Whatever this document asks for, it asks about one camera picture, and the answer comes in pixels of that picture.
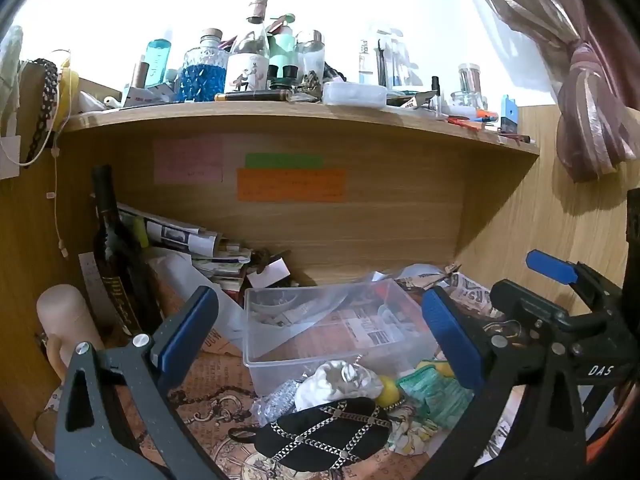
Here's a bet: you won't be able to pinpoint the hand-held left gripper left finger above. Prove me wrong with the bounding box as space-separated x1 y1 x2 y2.
54 286 226 480

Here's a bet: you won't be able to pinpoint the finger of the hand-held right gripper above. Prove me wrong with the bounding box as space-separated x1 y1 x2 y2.
526 250 626 311
492 280 631 386

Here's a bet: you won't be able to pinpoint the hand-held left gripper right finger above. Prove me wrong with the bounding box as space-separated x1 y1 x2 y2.
415 286 586 480

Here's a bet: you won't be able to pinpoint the white silver scrunchie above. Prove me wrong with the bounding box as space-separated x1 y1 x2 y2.
295 360 384 413

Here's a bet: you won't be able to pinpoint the clear plastic container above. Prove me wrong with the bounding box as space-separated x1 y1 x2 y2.
243 279 441 397

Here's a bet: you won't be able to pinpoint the black chain-trimmed cloth pouch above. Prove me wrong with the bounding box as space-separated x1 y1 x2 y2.
229 396 394 474

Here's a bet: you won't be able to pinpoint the yellow soft ball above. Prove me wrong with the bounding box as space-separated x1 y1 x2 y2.
375 375 401 408

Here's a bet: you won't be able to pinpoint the pile of papers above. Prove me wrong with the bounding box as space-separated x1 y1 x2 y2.
116 202 252 292

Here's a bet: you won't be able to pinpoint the brown printed table mat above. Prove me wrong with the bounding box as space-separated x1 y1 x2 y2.
37 270 531 480

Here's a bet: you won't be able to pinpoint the white card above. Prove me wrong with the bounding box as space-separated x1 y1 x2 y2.
247 257 291 289

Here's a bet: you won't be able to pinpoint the dark wine bottle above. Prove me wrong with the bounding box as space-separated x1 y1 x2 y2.
90 165 162 337

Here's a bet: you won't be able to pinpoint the floral white yellow cloth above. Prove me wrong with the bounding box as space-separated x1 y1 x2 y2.
386 416 442 456

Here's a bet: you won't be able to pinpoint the silver glitter scrunchie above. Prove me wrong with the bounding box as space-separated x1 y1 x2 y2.
251 380 302 427

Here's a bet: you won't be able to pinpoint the beige cylindrical bottle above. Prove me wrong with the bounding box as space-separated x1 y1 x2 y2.
36 284 107 378

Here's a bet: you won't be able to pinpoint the blue white small box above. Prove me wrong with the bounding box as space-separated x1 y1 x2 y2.
499 94 519 134

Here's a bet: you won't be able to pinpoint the pink sticky note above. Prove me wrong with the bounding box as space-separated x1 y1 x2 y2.
153 135 224 184

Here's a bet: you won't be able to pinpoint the orange sticky note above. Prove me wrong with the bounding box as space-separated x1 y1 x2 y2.
236 168 348 204

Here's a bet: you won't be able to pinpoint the green sticky note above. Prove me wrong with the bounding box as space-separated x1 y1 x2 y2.
244 152 324 169

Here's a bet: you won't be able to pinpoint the small glass jar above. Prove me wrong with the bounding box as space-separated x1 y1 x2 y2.
457 63 482 97

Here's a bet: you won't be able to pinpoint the pink striped curtain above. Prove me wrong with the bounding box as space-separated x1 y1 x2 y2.
454 0 640 184

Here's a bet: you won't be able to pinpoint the wooden shelf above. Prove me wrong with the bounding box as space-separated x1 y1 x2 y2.
50 77 542 306

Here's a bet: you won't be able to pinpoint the brown pen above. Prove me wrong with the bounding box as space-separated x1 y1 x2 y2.
214 90 293 103

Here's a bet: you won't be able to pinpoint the clear acrylic holder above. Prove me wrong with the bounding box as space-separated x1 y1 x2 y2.
375 35 417 89

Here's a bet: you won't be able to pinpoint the glass bottle with blue beads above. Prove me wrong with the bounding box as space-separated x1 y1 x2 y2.
180 28 227 104

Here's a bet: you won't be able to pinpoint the clear plastic lidded box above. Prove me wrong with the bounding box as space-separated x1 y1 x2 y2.
322 81 389 108

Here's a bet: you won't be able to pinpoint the yellow plastic object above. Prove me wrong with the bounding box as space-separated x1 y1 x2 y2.
52 59 81 131

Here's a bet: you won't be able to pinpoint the blue liquid bottle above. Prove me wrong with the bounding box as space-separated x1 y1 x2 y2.
145 30 174 89

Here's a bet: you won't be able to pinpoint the white labelled glass bottle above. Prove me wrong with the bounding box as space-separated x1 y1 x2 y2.
225 0 271 95

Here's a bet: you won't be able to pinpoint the dark green small binoculars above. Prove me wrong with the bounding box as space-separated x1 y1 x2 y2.
267 63 300 92

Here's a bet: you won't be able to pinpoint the slim clear bottle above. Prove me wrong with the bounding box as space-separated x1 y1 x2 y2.
357 37 379 86

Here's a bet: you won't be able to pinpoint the mint green bottle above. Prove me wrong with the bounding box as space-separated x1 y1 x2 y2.
266 12 297 68

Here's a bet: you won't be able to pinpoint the clear glass jar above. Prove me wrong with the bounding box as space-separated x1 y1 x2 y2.
295 30 326 84

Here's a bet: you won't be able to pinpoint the white cable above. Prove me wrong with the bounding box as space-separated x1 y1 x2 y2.
0 49 73 261

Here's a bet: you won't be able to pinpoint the black lace strap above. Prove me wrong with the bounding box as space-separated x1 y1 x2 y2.
26 59 59 163

